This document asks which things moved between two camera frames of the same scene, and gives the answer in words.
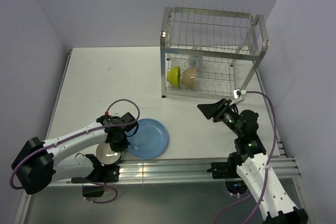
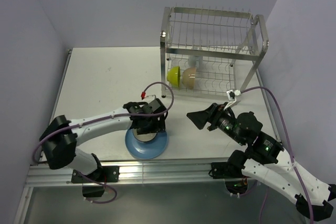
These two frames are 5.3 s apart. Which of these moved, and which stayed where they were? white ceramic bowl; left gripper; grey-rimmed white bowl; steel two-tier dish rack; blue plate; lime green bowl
Moved: left gripper; grey-rimmed white bowl
Stayed: steel two-tier dish rack; white ceramic bowl; blue plate; lime green bowl
